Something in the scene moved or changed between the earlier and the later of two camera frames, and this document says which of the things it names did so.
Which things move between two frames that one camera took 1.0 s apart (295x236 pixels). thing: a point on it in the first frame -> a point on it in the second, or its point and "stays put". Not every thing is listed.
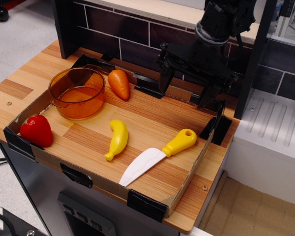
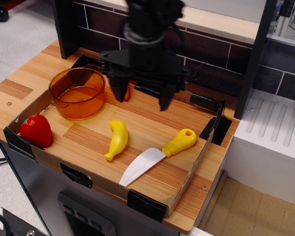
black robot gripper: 205,61 -> 148,61
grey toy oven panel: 84,218 stays put
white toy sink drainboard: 268,152 stays put
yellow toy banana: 119,139 stays put
